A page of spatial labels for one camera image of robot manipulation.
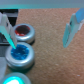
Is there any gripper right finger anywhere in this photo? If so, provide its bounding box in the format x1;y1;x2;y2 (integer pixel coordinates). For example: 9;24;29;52
62;7;84;50

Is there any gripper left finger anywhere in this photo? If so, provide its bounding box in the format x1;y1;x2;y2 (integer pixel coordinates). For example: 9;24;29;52
0;12;18;49

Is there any red button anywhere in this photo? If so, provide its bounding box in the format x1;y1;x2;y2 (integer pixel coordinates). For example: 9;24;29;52
13;23;37;45

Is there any blue button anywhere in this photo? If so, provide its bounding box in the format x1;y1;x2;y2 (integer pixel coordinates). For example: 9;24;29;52
4;42;36;70

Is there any green button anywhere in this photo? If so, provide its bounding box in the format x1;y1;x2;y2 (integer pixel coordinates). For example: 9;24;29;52
0;71;34;84

